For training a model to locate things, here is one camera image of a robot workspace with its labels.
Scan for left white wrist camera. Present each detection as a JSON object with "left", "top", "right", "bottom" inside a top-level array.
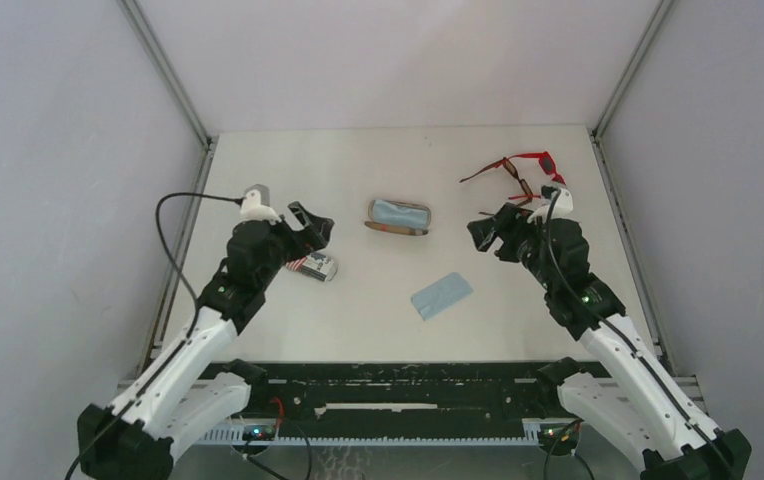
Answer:
[{"left": 240, "top": 184, "right": 281, "bottom": 224}]

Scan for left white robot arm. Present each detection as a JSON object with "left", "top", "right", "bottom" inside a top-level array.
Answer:
[{"left": 65, "top": 196, "right": 335, "bottom": 479}]

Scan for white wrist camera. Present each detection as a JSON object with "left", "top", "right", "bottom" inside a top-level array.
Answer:
[
  {"left": 527, "top": 186, "right": 574, "bottom": 224},
  {"left": 240, "top": 184, "right": 281, "bottom": 224}
]

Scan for light blue cleaning cloth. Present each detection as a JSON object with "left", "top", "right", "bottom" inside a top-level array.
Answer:
[{"left": 369, "top": 199, "right": 431, "bottom": 229}]

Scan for aluminium frame post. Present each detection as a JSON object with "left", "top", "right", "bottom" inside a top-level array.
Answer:
[
  {"left": 118, "top": 0, "right": 216, "bottom": 374},
  {"left": 589, "top": 0, "right": 679, "bottom": 361}
]

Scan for black camera cable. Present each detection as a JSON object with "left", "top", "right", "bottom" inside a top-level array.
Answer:
[
  {"left": 63, "top": 192, "right": 245, "bottom": 480},
  {"left": 540, "top": 188, "right": 738, "bottom": 480}
]

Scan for left black camera cable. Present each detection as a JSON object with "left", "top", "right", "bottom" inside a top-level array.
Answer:
[{"left": 63, "top": 192, "right": 245, "bottom": 480}]

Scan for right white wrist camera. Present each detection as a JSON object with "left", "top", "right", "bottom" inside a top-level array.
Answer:
[{"left": 527, "top": 186, "right": 574, "bottom": 224}]

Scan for red sunglasses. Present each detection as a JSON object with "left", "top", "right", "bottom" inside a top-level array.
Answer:
[{"left": 504, "top": 151, "right": 567, "bottom": 203}]

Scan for brown striped glasses case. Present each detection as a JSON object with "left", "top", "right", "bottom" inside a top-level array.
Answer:
[{"left": 364, "top": 199, "right": 432, "bottom": 237}]

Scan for left aluminium frame post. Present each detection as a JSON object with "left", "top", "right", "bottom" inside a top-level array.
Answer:
[{"left": 118, "top": 0, "right": 216, "bottom": 374}]

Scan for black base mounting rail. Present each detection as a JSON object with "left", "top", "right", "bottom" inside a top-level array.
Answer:
[{"left": 235, "top": 361, "right": 571, "bottom": 442}]

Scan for brown tortoise sunglasses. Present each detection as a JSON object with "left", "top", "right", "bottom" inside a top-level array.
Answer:
[{"left": 458, "top": 157, "right": 540, "bottom": 217}]

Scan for flag print glasses case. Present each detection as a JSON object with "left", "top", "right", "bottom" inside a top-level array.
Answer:
[{"left": 284, "top": 252, "right": 338, "bottom": 282}]

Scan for right black camera cable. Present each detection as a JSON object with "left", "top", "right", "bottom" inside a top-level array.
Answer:
[{"left": 540, "top": 188, "right": 738, "bottom": 480}]

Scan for right aluminium frame post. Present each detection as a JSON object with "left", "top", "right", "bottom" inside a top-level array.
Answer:
[{"left": 589, "top": 0, "right": 679, "bottom": 361}]

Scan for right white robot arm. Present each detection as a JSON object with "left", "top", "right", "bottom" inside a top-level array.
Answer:
[{"left": 467, "top": 204, "right": 752, "bottom": 479}]

